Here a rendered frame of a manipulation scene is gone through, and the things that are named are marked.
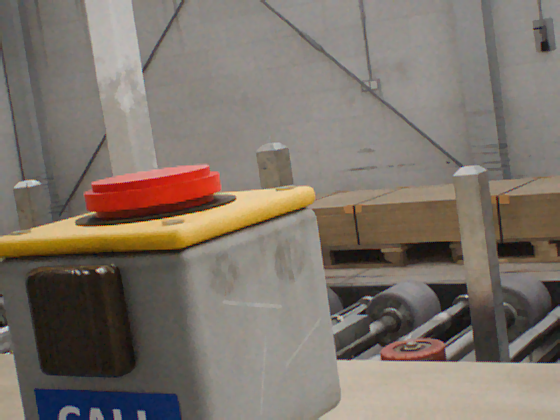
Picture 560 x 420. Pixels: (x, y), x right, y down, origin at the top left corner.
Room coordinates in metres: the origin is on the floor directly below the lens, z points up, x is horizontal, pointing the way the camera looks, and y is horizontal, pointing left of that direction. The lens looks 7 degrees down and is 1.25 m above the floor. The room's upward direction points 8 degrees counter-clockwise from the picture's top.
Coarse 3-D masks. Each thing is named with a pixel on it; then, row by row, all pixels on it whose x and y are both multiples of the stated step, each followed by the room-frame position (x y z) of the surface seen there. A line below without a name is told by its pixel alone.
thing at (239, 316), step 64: (256, 192) 0.34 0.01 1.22; (0, 256) 0.31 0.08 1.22; (64, 256) 0.30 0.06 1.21; (128, 256) 0.29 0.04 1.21; (192, 256) 0.28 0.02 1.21; (256, 256) 0.30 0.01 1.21; (320, 256) 0.33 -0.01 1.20; (128, 320) 0.29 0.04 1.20; (192, 320) 0.28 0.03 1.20; (256, 320) 0.30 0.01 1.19; (320, 320) 0.33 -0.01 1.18; (64, 384) 0.30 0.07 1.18; (128, 384) 0.29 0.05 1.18; (192, 384) 0.28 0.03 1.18; (256, 384) 0.30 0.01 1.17; (320, 384) 0.32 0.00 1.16
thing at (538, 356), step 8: (552, 336) 1.89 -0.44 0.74; (544, 344) 1.85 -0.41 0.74; (552, 344) 1.84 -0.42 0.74; (368, 352) 1.97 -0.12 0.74; (376, 352) 1.96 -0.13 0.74; (472, 352) 1.86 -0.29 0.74; (536, 352) 1.81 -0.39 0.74; (544, 352) 1.80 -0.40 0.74; (552, 352) 1.83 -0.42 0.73; (464, 360) 1.82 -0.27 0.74; (472, 360) 1.81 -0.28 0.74; (528, 360) 1.77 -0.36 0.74; (536, 360) 1.76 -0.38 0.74; (544, 360) 1.79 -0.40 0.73
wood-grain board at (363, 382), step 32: (0, 384) 1.47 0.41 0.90; (352, 384) 1.22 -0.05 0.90; (384, 384) 1.21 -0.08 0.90; (416, 384) 1.19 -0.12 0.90; (448, 384) 1.17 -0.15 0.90; (480, 384) 1.15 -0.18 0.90; (512, 384) 1.14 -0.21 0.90; (544, 384) 1.12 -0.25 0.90; (0, 416) 1.30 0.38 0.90; (352, 416) 1.11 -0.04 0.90; (384, 416) 1.09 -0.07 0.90; (416, 416) 1.08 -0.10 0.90; (448, 416) 1.06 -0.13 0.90; (480, 416) 1.05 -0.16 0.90; (512, 416) 1.03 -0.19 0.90; (544, 416) 1.02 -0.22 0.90
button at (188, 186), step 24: (168, 168) 0.34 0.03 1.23; (192, 168) 0.32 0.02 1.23; (96, 192) 0.32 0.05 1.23; (120, 192) 0.31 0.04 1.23; (144, 192) 0.30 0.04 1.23; (168, 192) 0.31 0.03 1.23; (192, 192) 0.31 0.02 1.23; (216, 192) 0.32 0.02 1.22; (96, 216) 0.32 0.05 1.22; (120, 216) 0.31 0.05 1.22
